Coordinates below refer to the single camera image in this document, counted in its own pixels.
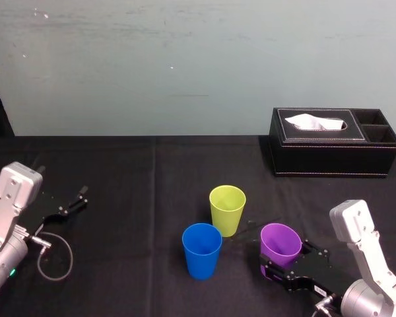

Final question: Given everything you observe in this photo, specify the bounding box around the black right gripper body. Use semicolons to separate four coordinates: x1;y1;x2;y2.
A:
283;254;354;299

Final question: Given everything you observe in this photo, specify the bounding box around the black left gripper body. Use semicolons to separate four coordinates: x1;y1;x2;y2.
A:
18;189;66;234

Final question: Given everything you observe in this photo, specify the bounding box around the purple plastic cup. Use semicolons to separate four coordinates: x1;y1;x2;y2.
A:
259;223;303;280

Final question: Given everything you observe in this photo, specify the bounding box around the black table cloth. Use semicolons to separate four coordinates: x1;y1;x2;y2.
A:
0;134;396;317

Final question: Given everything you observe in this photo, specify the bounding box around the green plastic cup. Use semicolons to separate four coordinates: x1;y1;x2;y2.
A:
209;184;247;238

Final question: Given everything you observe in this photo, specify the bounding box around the blue plastic cup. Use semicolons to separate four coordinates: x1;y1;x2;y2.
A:
181;223;223;281

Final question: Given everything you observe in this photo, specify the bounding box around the black leather tissue box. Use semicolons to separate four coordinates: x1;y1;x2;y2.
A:
268;106;396;178

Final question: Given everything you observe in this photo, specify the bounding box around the white tissue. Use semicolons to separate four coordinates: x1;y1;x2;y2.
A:
284;114;345;131

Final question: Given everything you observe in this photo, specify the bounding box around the left gripper dark cable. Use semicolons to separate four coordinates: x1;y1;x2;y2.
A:
28;230;75;283

